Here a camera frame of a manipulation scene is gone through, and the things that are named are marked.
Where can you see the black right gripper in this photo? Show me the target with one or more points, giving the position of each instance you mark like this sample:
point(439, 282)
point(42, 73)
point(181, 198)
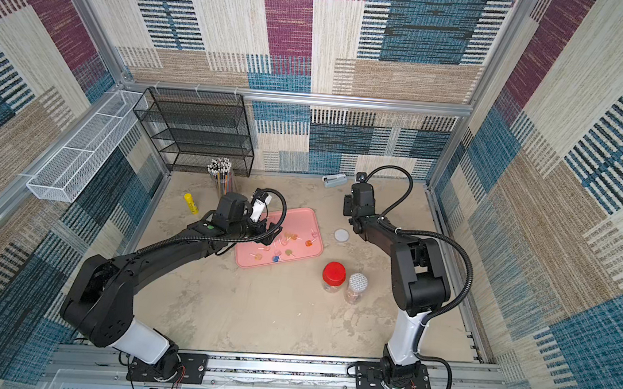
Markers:
point(351, 206)

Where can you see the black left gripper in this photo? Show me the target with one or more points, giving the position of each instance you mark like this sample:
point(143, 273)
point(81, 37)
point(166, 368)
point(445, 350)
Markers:
point(262, 229)

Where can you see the white jar lid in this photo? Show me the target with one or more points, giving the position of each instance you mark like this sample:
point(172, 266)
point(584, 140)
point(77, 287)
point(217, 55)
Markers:
point(341, 235)

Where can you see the red lid candy jar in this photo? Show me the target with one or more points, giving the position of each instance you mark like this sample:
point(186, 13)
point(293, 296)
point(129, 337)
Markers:
point(333, 276)

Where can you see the patterned lid candy jar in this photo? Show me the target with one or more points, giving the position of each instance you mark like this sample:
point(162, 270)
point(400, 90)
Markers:
point(357, 285)

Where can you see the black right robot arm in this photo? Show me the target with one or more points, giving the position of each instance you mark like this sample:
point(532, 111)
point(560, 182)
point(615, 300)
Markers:
point(419, 285)

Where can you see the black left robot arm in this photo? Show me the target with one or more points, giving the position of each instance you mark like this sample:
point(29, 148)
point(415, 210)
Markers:
point(100, 302)

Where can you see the grey stapler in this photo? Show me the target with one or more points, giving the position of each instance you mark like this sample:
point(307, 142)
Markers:
point(335, 180)

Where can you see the pink plastic tray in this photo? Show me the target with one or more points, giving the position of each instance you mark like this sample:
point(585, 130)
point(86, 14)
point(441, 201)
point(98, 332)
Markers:
point(300, 225)

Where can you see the black mesh shelf rack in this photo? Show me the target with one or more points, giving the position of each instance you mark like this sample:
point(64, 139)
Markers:
point(189, 129)

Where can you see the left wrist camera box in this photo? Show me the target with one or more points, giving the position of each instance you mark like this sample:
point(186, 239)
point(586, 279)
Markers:
point(259, 206)

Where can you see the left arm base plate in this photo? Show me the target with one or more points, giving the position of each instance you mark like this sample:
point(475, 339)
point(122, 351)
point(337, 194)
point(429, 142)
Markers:
point(176, 368)

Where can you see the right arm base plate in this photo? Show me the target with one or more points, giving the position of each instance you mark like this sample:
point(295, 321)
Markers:
point(377, 375)

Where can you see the white mesh wall basket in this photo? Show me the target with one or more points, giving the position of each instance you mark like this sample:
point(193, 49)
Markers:
point(67, 173)

